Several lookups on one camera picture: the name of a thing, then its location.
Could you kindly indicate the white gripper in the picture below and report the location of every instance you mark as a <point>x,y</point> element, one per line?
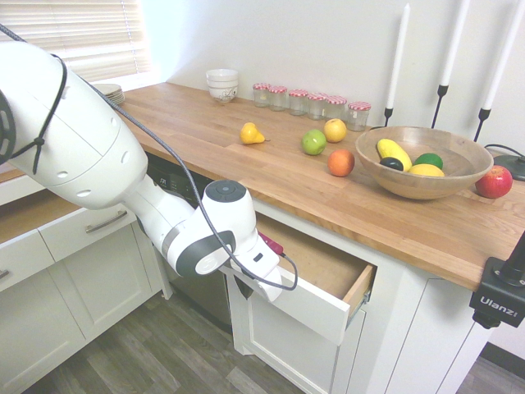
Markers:
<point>262,267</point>

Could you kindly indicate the white wooden drawer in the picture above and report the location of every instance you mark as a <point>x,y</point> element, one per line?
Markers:
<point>311,303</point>

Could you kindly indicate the black dishwasher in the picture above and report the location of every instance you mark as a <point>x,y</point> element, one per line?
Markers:
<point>197,295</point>

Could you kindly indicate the yellow pear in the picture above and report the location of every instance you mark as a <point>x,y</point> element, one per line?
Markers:
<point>250,134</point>

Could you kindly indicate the orange peach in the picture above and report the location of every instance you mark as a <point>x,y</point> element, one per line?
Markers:
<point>341,163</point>

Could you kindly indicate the green apple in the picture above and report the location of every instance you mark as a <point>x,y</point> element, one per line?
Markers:
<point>313,142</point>

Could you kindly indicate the white kitchen base cabinet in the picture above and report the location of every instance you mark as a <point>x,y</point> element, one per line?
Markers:
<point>410,328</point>

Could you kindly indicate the yellow apple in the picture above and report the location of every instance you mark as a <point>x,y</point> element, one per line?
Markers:
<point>335,130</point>

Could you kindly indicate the white side cabinet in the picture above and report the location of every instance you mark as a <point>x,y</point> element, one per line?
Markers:
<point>61,295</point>

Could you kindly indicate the glass jar checkered lid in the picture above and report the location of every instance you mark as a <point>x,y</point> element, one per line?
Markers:
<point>261,97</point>
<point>277,100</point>
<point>359,119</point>
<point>316,108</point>
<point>298,104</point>
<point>337,108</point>

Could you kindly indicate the black avocado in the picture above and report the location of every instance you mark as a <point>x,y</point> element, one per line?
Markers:
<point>391,164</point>

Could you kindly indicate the white bowl with pattern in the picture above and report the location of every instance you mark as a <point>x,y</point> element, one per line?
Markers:
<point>222,96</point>

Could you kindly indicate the yellow banana in bowl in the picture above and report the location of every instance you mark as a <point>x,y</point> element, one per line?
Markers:
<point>391,151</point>

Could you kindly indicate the plain white bowl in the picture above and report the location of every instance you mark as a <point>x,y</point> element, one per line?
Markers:
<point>222,75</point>
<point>222,85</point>

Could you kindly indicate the large wooden bowl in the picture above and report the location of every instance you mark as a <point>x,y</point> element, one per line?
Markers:
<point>422,186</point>

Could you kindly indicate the yellow lemon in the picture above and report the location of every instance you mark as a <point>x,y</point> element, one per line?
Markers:
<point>426,170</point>

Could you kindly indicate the black candle holder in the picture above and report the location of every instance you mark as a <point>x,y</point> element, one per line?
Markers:
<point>388,115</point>
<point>484,119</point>
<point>441,96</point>

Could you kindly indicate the green lime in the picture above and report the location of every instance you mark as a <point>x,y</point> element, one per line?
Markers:
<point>430,160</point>

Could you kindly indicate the stack of white plates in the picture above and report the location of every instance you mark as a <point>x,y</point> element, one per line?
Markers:
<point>112,93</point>

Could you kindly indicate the red apple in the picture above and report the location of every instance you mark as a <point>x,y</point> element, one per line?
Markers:
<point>494,182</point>

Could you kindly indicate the white taper candle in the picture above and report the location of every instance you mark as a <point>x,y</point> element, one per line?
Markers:
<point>502,57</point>
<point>398,57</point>
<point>455,41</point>

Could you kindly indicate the black round base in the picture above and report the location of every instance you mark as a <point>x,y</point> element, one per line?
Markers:
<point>512,166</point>

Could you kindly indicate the white window blinds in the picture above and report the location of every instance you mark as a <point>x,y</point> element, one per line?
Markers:
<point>82,28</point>

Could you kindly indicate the red wrist camera mount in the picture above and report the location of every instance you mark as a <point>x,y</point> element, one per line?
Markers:
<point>272,244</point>

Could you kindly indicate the black Ulanzi camera clamp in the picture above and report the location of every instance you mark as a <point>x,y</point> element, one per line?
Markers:
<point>498,301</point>

